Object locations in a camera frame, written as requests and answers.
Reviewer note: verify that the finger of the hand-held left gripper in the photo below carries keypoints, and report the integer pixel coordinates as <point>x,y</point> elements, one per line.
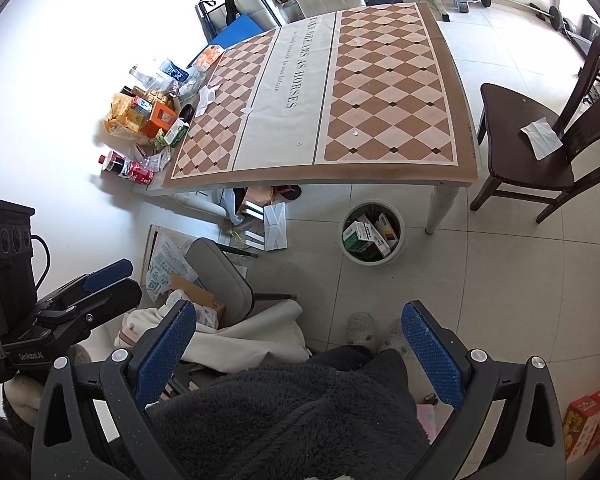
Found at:
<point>105,272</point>
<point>115,296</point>

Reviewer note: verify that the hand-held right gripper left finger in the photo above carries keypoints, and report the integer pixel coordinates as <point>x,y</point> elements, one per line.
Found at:
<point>167,345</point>

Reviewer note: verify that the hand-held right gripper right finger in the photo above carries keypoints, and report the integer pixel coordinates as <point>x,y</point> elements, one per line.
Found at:
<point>432,350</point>

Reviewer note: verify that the white trash bin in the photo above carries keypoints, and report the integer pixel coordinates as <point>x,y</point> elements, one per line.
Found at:
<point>350,255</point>

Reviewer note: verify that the grey fuzzy slipper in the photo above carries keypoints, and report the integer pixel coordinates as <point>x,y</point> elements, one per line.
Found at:
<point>395,337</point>
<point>362,330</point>

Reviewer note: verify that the white printed plastic bag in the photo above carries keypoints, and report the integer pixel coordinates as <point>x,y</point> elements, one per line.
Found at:
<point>167,265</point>

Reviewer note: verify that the brown cardboard box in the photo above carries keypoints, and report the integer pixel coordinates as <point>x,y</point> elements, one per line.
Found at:
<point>190,287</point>

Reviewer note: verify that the pink cloth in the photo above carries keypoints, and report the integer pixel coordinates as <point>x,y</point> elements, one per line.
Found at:
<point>427,420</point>

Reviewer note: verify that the grey cushioned chair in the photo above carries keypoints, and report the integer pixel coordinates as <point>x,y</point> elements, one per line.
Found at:
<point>220,275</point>

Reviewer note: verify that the cream cloth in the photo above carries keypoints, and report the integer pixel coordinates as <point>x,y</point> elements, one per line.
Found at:
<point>260,340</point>

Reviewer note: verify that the cola bottle red label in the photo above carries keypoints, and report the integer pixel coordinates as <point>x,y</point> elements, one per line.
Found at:
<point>137,172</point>

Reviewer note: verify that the person's dark fleece jacket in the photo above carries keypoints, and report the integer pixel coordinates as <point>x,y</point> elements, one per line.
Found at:
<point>280,410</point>

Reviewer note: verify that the checkered table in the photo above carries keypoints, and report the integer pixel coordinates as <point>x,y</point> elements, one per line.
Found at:
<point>437,205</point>

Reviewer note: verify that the pile of assorted packets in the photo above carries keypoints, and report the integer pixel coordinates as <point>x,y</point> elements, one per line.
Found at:
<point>130,115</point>

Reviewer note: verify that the white wooden stand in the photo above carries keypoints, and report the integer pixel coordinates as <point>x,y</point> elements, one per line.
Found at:
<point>275,225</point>

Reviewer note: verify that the orange box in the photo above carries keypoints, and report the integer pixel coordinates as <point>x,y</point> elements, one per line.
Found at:
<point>160,116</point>

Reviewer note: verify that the brown paper bag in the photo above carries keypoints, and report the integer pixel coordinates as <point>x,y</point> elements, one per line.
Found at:
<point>260,195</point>

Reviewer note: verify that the crumpled white tissue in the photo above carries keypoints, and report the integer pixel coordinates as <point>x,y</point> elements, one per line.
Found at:
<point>207,100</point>

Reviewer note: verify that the dark wooden chair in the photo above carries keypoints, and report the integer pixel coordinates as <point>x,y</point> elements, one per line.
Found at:
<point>525,160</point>

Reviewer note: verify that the white paper sheet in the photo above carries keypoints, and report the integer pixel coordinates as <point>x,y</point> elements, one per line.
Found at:
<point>542,137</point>

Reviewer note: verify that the chair with blue folder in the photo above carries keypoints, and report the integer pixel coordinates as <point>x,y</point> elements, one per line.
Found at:
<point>237,30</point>

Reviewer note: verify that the black barbell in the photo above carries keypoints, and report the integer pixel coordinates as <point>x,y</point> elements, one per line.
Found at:
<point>555,14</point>

